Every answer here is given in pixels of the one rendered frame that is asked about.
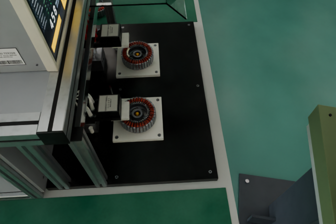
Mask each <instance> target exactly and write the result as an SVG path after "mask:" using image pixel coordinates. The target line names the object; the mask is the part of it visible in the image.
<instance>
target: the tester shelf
mask: <svg viewBox="0 0 336 224"><path fill-rule="evenodd" d="M90 1H91V0H72V4H71V9H70V14H69V19H68V24H67V29H66V34H65V39H64V44H63V49H62V54H61V60H60V65H59V70H58V71H47V70H43V71H20V72H0V148H1V147H20V146H39V145H61V144H70V140H71V133H72V126H73V119H74V112H75V105H76V98H77V91H78V84H79V77H80V70H81V63H82V56H83V49H84V42H85V36H86V29H87V22H88V15H89V8H90Z"/></svg>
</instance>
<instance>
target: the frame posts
mask: <svg viewBox="0 0 336 224"><path fill-rule="evenodd" d="M104 10H105V15H106V19H107V24H116V23H117V21H116V16H115V10H114V7H113V6H104ZM68 145H69V146H70V148H71V150H72V151H73V153H74V154H75V156H76V157H77V159H78V160H79V162H80V163H81V165H82V166H83V168H84V169H85V171H86V172H87V174H88V175H89V177H90V179H91V180H92V182H93V183H94V185H95V186H96V187H100V184H101V185H102V186H103V187H107V181H106V180H107V179H108V176H107V174H106V172H105V170H104V168H103V166H102V164H101V162H100V160H99V158H98V156H97V154H96V152H95V150H94V148H93V146H92V144H91V142H90V140H89V138H88V136H87V134H86V132H85V130H84V127H83V126H79V127H72V130H71V137H70V144H68ZM16 147H17V148H18V149H19V150H20V151H21V152H22V153H23V154H24V155H25V156H26V157H27V158H28V159H29V160H30V161H31V162H32V163H33V164H34V165H35V166H36V167H37V168H38V169H39V170H40V171H41V172H42V173H43V174H44V175H45V176H46V177H47V178H48V179H49V180H50V181H51V182H52V183H53V184H54V185H55V186H56V187H57V188H58V189H59V190H61V189H63V187H64V188H65V189H70V184H69V183H68V182H71V178H70V176H69V175H68V174H67V173H66V171H65V170H64V169H63V168H62V167H61V165H60V164H59V163H58V162H57V160H56V159H55V158H54V157H53V156H52V154H51V153H50V152H49V151H48V149H47V148H46V147H45V146H44V145H30V146H16Z"/></svg>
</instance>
